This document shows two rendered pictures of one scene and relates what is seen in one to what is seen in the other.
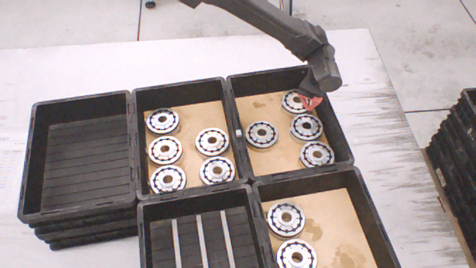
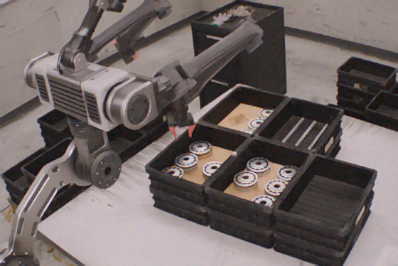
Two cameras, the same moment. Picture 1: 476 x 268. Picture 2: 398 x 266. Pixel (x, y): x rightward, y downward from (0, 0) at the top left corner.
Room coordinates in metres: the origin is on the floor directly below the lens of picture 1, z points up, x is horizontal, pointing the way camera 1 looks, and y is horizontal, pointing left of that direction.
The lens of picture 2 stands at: (1.96, 1.21, 2.16)
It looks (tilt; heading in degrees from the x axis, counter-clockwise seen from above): 33 degrees down; 228
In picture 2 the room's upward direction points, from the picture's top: 6 degrees counter-clockwise
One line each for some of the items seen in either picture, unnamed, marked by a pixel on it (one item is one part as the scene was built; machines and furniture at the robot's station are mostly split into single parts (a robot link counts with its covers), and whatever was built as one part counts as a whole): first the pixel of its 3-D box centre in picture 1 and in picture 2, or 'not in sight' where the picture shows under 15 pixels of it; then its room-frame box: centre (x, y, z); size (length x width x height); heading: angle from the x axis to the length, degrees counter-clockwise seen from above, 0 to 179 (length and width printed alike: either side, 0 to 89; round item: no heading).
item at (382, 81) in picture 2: not in sight; (366, 96); (-1.04, -0.25, 0.37); 0.40 x 0.30 x 0.45; 95
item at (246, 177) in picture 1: (185, 133); (261, 172); (0.70, 0.15, 0.92); 0.40 x 0.30 x 0.02; 11
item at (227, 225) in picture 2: not in sight; (261, 201); (0.70, 0.15, 0.76); 0.40 x 0.30 x 0.12; 11
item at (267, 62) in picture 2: not in sight; (242, 65); (-0.75, -1.23, 0.45); 0.60 x 0.45 x 0.90; 5
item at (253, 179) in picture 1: (285, 118); (199, 153); (0.76, -0.14, 0.92); 0.40 x 0.30 x 0.02; 11
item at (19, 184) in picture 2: not in sight; (37, 181); (1.03, -1.52, 0.26); 0.40 x 0.30 x 0.23; 5
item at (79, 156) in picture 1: (86, 159); (327, 201); (0.65, 0.45, 0.87); 0.40 x 0.30 x 0.11; 11
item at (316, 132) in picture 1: (306, 126); (186, 160); (0.77, -0.22, 0.86); 0.10 x 0.10 x 0.01
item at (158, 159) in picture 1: (165, 149); (276, 187); (0.69, 0.22, 0.86); 0.10 x 0.10 x 0.01
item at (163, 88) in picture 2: not in sight; (155, 90); (1.11, 0.09, 1.45); 0.09 x 0.08 x 0.12; 95
